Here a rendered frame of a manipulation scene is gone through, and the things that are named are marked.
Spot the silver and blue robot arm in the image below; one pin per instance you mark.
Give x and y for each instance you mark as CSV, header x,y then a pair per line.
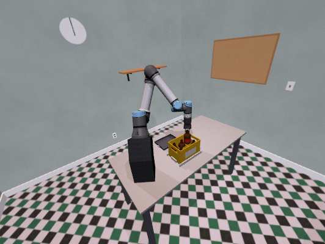
x,y
152,78

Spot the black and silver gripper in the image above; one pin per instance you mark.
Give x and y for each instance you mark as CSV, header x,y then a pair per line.
x,y
187,121

